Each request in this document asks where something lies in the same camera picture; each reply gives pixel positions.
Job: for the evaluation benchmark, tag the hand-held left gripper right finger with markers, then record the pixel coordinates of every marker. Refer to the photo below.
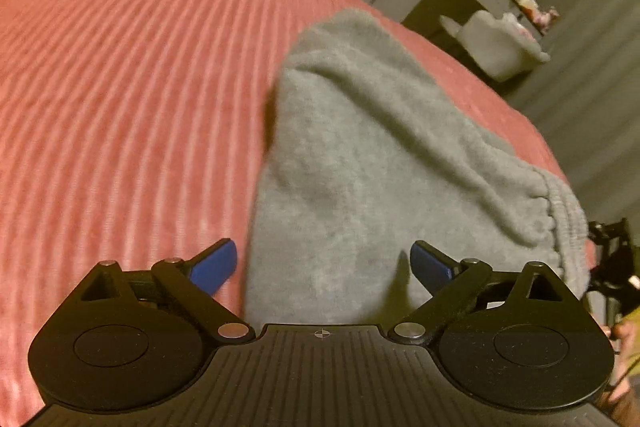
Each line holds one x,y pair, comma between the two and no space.
431,267

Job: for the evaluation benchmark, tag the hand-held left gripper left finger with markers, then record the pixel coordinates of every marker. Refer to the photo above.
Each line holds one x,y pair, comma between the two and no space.
214,266

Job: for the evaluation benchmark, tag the grey pants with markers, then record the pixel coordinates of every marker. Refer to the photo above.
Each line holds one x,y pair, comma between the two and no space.
360,157

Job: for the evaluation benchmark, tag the person's right hand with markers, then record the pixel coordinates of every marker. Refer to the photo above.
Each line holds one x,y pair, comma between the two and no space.
622,338

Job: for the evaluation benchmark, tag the red ribbed blanket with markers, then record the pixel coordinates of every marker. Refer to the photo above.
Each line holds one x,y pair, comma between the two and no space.
125,82

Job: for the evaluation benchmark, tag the white fluffy chair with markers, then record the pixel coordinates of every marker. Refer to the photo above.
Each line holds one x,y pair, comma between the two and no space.
495,48

